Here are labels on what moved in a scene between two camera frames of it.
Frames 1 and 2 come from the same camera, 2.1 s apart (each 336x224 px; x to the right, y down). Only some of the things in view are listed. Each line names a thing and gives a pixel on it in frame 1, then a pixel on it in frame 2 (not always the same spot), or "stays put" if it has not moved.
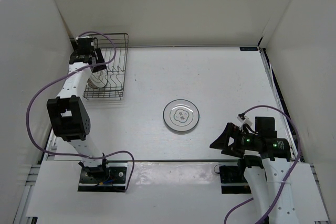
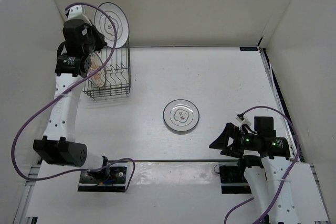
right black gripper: x=221 y=142 stays put
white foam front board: x=158 y=192 stays put
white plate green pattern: x=98 y=80 → x=104 y=25
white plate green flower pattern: x=181 y=115 stays put
